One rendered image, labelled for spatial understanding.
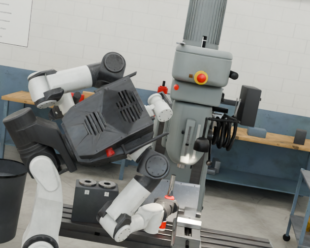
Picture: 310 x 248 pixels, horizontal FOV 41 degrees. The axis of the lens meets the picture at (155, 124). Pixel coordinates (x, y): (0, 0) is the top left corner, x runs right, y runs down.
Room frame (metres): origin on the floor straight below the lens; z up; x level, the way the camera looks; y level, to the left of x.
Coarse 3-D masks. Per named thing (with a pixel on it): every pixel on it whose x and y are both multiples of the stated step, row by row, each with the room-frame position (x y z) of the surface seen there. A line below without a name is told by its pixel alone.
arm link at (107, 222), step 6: (108, 216) 1.51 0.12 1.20; (132, 216) 1.62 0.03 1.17; (138, 216) 1.63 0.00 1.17; (102, 222) 1.51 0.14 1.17; (108, 222) 1.49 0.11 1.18; (114, 222) 1.48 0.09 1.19; (132, 222) 1.58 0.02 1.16; (138, 222) 1.60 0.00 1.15; (108, 228) 1.48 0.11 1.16; (114, 228) 1.47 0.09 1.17; (132, 228) 1.57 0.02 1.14; (138, 228) 1.60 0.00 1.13
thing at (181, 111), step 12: (180, 108) 1.99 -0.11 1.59; (192, 108) 1.99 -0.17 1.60; (204, 108) 1.99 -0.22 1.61; (180, 120) 1.99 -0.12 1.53; (204, 120) 1.99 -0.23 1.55; (168, 132) 2.03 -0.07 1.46; (180, 132) 1.99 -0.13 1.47; (168, 144) 2.01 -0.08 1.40; (180, 144) 1.99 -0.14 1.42; (192, 144) 1.99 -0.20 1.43; (192, 156) 1.99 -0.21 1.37
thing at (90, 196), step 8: (80, 184) 2.03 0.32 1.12; (88, 184) 2.02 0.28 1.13; (96, 184) 2.08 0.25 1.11; (104, 184) 2.06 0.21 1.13; (112, 184) 2.08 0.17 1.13; (80, 192) 2.00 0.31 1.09; (88, 192) 2.00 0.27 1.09; (96, 192) 2.01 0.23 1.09; (104, 192) 2.02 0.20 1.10; (112, 192) 2.02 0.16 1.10; (80, 200) 2.00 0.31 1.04; (88, 200) 2.00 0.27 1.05; (96, 200) 2.01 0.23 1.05; (104, 200) 2.02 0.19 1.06; (112, 200) 2.03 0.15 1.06; (72, 208) 2.00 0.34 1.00; (80, 208) 2.00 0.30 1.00; (88, 208) 2.01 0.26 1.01; (96, 208) 2.01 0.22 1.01; (72, 216) 1.99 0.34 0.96; (80, 216) 2.00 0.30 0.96; (88, 216) 2.01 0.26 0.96; (96, 216) 2.01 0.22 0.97
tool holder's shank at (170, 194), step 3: (171, 174) 1.95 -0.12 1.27; (174, 174) 1.96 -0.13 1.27; (171, 177) 1.94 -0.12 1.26; (174, 177) 1.93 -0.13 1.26; (171, 180) 1.94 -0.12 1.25; (174, 180) 1.94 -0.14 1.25; (171, 183) 1.93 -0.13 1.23; (174, 183) 1.94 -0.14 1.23; (171, 186) 1.93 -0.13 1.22; (168, 189) 1.94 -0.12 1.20; (171, 189) 1.93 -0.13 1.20; (168, 192) 1.93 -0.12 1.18; (171, 192) 1.93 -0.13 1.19; (168, 195) 1.94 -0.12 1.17; (171, 195) 1.93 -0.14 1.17
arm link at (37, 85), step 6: (36, 78) 1.59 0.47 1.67; (42, 78) 1.59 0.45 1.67; (30, 84) 1.60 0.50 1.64; (36, 84) 1.58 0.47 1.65; (42, 84) 1.58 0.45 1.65; (30, 90) 1.61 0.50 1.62; (36, 90) 1.57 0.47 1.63; (42, 90) 1.57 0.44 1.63; (48, 90) 1.58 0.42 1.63; (36, 96) 1.57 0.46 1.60; (42, 96) 1.56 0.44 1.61; (36, 102) 1.57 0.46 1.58
